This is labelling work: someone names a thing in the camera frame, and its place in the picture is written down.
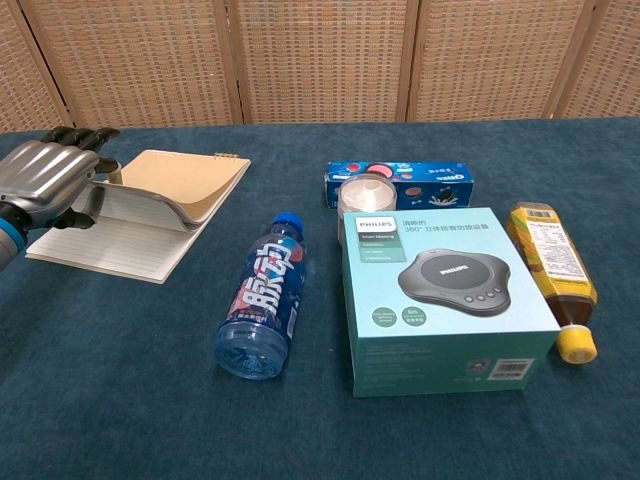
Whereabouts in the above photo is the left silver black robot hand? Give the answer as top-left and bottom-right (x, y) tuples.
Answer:
(0, 126), (123, 231)

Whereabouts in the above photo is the yellow notepad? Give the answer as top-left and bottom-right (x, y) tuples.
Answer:
(25, 149), (252, 285)

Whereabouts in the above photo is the blue sports drink bottle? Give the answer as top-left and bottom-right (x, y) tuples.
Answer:
(214, 211), (307, 384)

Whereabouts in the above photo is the teal table cloth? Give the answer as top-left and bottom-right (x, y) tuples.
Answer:
(0, 117), (640, 480)

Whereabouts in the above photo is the woven rattan folding screen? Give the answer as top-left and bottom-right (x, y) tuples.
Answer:
(0, 0), (640, 135)

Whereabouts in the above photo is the clear round container white lid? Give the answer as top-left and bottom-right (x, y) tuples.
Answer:
(335, 173), (398, 232)

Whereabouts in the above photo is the blue Oreo cookie box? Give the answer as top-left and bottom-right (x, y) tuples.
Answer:
(322, 160), (474, 211)

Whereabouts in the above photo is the teal Philips speaker box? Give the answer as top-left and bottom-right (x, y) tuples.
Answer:
(341, 206), (562, 399)

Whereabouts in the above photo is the yellow label tea bottle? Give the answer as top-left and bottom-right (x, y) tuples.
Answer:
(503, 201), (599, 364)

